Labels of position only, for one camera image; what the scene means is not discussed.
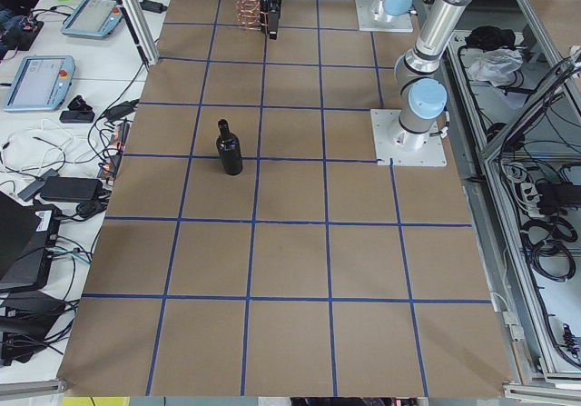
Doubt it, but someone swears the black foot pedal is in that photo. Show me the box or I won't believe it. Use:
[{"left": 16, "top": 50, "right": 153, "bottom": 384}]
[{"left": 59, "top": 110, "right": 95, "bottom": 124}]

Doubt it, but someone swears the black laptop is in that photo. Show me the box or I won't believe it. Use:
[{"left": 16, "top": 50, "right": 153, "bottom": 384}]
[{"left": 1, "top": 193, "right": 61, "bottom": 293}]

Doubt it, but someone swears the black electronics box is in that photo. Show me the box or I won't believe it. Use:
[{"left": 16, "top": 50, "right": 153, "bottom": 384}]
[{"left": 1, "top": 291, "right": 68, "bottom": 367}]

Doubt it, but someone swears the blue teach pendant near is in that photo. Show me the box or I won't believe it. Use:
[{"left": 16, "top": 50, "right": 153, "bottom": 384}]
[{"left": 4, "top": 55, "right": 75, "bottom": 113}]

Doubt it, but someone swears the blue teach pendant far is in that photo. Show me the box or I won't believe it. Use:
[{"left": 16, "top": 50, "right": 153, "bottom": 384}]
[{"left": 61, "top": 0, "right": 123, "bottom": 39}]

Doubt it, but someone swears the black power adapter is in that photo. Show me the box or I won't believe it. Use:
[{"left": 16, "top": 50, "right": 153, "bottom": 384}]
[{"left": 39, "top": 176, "right": 103, "bottom": 203}]

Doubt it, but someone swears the aluminium frame post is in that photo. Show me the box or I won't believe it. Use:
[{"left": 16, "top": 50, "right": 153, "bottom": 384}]
[{"left": 116, "top": 0, "right": 160, "bottom": 66}]

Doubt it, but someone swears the crumpled white cloth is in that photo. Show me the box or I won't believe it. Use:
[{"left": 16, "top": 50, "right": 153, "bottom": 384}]
[{"left": 467, "top": 48, "right": 523, "bottom": 87}]

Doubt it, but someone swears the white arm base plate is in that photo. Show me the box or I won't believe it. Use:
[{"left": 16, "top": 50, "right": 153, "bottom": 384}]
[
  {"left": 370, "top": 109, "right": 447, "bottom": 167},
  {"left": 355, "top": 0, "right": 413, "bottom": 33}
]

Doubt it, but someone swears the copper wire wine basket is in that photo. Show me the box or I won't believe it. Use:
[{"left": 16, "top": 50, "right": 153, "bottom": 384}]
[{"left": 236, "top": 0, "right": 263, "bottom": 31}]

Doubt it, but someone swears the orange lit power strip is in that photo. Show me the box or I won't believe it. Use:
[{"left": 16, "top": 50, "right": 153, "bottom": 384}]
[{"left": 97, "top": 120, "right": 131, "bottom": 183}]

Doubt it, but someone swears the black wine bottle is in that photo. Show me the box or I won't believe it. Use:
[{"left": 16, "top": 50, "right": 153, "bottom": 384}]
[{"left": 216, "top": 119, "right": 243, "bottom": 175}]

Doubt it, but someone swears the black cloth bundle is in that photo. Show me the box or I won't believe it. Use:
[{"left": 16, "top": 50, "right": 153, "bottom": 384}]
[{"left": 465, "top": 25, "right": 516, "bottom": 52}]

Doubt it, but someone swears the blue teach pendant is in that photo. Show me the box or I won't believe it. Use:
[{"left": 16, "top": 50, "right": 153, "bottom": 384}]
[
  {"left": 61, "top": 0, "right": 123, "bottom": 39},
  {"left": 4, "top": 55, "right": 75, "bottom": 113}
]

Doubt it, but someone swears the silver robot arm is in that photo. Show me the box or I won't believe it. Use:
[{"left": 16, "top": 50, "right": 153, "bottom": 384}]
[
  {"left": 374, "top": 0, "right": 413, "bottom": 22},
  {"left": 388, "top": 0, "right": 471, "bottom": 151}
]

